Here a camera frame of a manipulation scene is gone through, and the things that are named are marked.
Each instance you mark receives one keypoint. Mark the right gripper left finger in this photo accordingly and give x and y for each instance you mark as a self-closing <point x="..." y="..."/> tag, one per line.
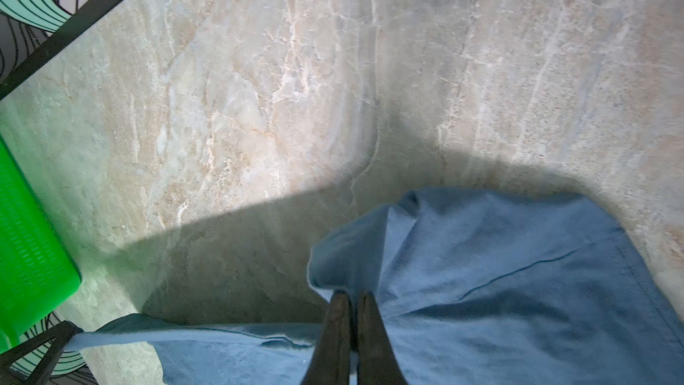
<point x="330" y="363"/>

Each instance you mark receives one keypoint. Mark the blue t-shirt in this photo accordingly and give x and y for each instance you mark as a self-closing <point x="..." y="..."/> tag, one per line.
<point x="473" y="287"/>

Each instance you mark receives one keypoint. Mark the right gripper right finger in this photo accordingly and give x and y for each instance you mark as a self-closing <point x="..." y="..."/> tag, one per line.
<point x="377" y="363"/>

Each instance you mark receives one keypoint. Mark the green plastic basket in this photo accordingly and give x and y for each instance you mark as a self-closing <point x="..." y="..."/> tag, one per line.
<point x="37" y="274"/>

